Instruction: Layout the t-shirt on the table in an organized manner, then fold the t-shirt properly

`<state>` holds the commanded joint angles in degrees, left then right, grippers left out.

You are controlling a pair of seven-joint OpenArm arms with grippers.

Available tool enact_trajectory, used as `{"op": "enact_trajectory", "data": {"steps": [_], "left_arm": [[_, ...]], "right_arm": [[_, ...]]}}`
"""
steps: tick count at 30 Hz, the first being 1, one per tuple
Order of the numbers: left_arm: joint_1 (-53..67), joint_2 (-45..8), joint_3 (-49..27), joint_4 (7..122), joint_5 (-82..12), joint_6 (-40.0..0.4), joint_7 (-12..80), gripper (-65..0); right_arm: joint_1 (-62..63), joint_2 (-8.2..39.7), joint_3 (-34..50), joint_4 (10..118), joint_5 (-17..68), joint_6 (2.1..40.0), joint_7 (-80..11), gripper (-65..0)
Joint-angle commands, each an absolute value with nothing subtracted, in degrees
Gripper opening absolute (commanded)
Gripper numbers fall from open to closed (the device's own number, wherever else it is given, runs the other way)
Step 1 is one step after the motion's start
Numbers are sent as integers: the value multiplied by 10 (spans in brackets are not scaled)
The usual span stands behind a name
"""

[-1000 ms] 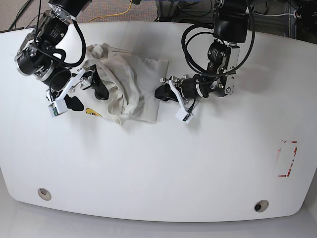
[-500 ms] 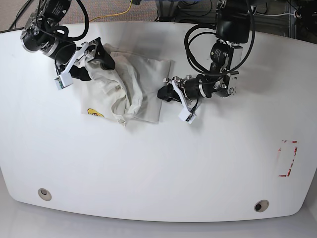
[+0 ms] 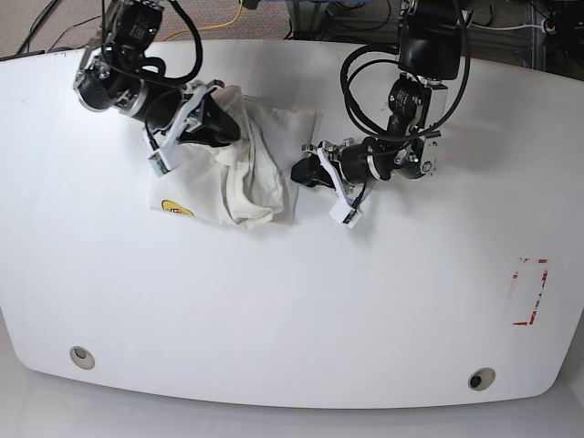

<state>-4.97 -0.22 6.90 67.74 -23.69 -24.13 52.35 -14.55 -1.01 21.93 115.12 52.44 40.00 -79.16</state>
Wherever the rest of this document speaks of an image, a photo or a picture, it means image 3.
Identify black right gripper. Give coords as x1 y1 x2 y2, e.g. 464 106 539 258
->
141 89 241 148

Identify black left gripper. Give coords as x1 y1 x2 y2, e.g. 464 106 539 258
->
290 143 388 189

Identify white t-shirt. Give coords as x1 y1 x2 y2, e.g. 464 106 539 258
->
149 86 318 229

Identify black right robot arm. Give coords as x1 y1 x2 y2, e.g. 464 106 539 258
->
73 1 241 150

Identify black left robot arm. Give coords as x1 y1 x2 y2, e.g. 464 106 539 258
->
290 1 470 188

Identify red tape rectangle marker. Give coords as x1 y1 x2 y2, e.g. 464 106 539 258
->
507 258 550 327

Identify yellow cable on floor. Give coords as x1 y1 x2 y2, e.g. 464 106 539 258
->
162 0 243 42

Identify black looped cable left arm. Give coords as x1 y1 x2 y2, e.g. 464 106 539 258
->
339 0 472 147

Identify white cable on floor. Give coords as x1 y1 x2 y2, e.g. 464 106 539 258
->
474 21 548 33

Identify left table cable grommet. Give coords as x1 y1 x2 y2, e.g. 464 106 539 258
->
69 346 96 370

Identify table cable grommet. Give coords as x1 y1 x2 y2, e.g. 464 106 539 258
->
468 368 496 391
69 346 96 370

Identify right table cable grommet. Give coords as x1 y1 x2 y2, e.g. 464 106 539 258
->
468 368 496 391

